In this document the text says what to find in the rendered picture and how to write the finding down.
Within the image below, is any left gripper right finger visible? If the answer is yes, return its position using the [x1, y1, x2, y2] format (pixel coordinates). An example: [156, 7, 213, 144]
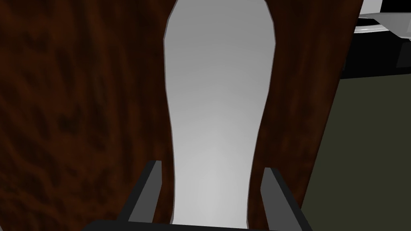
[260, 167, 313, 231]

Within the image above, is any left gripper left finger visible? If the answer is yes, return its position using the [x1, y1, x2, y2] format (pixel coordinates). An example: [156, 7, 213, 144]
[117, 160, 163, 223]

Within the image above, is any dark brown wooden door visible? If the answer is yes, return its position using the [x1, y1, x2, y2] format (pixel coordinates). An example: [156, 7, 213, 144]
[0, 0, 365, 231]

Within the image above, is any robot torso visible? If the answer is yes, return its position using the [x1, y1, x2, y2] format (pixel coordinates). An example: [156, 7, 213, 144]
[340, 0, 411, 79]

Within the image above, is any grey curved bar handle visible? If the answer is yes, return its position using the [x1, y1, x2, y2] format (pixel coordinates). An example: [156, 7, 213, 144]
[163, 0, 277, 229]

